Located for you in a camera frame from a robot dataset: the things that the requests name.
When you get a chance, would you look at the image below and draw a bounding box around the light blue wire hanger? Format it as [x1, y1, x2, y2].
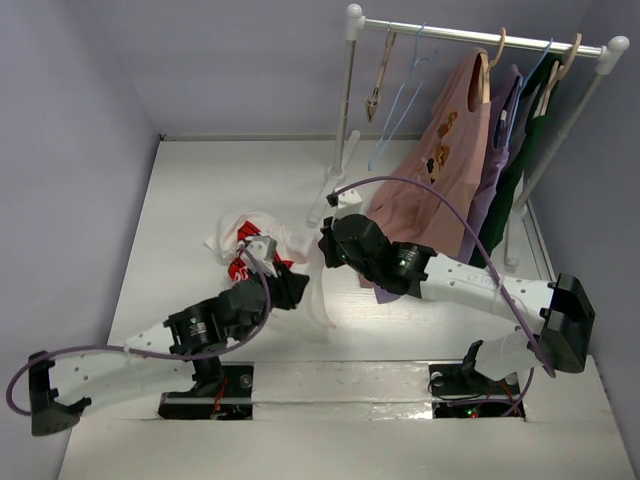
[368, 22, 431, 171]

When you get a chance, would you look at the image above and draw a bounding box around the dark green t-shirt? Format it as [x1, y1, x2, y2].
[468, 54, 563, 254]

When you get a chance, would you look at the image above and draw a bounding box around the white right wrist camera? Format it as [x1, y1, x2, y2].
[326, 189, 363, 221]

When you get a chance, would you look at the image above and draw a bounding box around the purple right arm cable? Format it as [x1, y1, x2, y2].
[329, 175, 557, 419]

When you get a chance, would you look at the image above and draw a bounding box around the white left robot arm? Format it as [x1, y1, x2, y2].
[28, 263, 310, 437]

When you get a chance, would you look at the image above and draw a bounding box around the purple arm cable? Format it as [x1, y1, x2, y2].
[5, 244, 272, 416]
[329, 175, 557, 419]

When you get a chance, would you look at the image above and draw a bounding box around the lilac t-shirt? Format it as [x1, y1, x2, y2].
[372, 63, 524, 306]

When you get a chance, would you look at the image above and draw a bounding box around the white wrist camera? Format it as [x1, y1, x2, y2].
[326, 189, 363, 221]
[240, 236, 277, 277]

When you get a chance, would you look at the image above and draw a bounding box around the wooden clip hanger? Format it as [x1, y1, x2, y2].
[365, 30, 397, 123]

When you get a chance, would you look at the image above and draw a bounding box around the white red printed t-shirt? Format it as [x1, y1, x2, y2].
[204, 209, 335, 342]

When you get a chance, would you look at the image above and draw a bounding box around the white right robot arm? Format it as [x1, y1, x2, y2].
[319, 214, 595, 392]

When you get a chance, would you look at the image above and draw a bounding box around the wooden hanger under pink shirt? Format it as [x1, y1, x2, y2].
[477, 27, 507, 103]

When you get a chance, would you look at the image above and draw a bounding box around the blue hanger under lilac shirt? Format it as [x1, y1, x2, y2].
[488, 38, 554, 150]

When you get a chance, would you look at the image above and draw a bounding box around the wooden hanger under green shirt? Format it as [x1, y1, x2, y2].
[534, 32, 582, 117]

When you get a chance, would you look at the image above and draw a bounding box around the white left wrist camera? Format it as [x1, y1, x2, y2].
[240, 236, 277, 277]

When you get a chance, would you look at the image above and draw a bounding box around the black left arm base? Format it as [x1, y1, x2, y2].
[157, 358, 254, 421]

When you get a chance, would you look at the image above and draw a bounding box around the pink t-shirt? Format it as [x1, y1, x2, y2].
[366, 48, 491, 258]

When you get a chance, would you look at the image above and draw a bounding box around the white clothes rack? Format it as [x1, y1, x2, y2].
[305, 3, 631, 267]

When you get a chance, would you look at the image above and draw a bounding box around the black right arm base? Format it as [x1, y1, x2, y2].
[427, 340, 526, 420]

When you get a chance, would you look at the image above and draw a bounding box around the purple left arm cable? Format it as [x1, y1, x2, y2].
[5, 244, 272, 416]

